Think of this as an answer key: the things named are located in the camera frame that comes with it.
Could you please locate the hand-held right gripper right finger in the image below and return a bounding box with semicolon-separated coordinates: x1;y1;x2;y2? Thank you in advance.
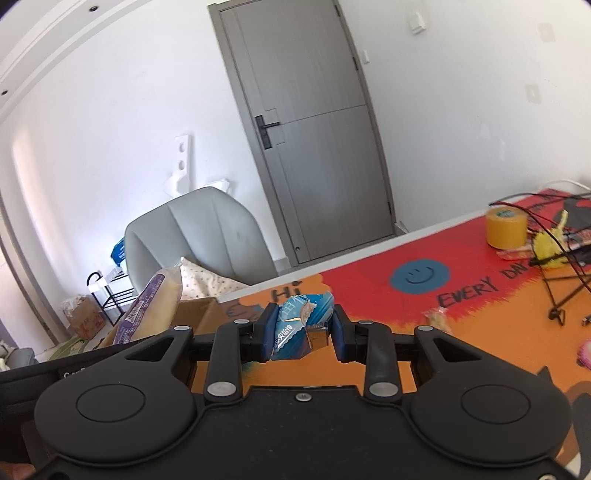
330;305;482;403

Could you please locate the yellow tape roll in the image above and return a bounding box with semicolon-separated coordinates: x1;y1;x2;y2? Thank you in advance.
486;207;528;249

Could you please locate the brown cardboard box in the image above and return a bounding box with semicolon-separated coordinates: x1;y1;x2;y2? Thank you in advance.
99;298;252;354

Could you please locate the black metal stand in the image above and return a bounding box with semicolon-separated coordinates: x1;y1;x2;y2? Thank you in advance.
531;244;591;325

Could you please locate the blue snack packet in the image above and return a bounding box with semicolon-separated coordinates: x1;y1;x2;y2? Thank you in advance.
270;291;335;361

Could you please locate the black door handle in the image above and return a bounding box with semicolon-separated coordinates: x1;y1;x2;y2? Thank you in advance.
255;114;281;149

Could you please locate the patterned white cushion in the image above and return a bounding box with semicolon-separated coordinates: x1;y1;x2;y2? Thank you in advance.
178;257;250;303

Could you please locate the grey door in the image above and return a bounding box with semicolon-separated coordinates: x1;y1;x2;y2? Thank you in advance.
208;0;398;271

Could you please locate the black wire rack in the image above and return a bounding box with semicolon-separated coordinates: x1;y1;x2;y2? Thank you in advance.
87;270;134;326

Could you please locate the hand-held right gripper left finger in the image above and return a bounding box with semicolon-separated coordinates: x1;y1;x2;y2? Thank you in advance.
124;302;282;404

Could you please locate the grey chair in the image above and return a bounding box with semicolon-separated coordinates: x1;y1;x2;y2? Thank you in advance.
124;187;279;296

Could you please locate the person's left hand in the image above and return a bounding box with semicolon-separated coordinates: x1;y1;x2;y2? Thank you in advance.
0;462;37;480

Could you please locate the colourful printed tablecloth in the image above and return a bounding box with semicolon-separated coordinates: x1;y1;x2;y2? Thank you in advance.
191;187;591;469

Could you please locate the printed carton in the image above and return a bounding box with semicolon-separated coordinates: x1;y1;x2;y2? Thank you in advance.
62;295;107;340

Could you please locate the white wall bracket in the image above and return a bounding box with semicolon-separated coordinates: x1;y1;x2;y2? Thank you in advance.
163;133;191;199

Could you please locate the purple white bread packet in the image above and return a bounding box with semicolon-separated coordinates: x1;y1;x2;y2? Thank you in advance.
113;263;183;346

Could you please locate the small beige snack packet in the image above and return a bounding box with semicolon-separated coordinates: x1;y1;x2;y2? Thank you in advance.
424;308;452;332

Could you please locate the crumpled yellow wrapper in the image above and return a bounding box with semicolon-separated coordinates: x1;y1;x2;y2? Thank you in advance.
531;210;571;267

